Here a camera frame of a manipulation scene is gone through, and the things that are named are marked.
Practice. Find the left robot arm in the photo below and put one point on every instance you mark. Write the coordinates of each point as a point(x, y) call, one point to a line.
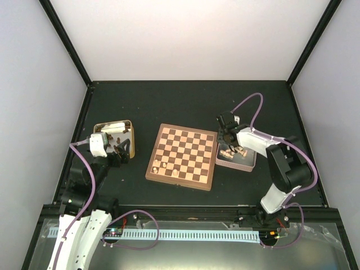
point(84, 214)

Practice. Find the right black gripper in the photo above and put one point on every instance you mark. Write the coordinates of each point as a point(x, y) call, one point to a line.
point(220, 136)

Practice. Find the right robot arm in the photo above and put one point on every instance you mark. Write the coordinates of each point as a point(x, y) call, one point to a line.
point(291, 170)

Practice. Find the pink tin with light pieces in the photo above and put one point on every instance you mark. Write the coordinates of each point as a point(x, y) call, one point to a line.
point(239, 158)

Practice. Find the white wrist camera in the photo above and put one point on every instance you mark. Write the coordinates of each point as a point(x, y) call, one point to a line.
point(98, 144)
point(237, 119)

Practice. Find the gold tin with dark pieces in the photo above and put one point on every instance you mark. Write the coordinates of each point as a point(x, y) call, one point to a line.
point(117, 132)

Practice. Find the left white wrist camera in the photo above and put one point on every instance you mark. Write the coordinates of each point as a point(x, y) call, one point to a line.
point(98, 144)

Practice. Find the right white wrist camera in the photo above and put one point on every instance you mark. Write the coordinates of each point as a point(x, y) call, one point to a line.
point(237, 119)

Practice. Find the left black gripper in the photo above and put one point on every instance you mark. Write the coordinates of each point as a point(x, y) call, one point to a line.
point(117, 161)

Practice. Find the light blue cable duct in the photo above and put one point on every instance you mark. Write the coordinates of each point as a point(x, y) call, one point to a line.
point(183, 235)

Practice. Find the wooden chess board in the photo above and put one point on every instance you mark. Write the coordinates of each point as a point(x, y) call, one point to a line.
point(190, 151)

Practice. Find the second left white arm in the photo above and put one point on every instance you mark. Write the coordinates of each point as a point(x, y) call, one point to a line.
point(99, 212)

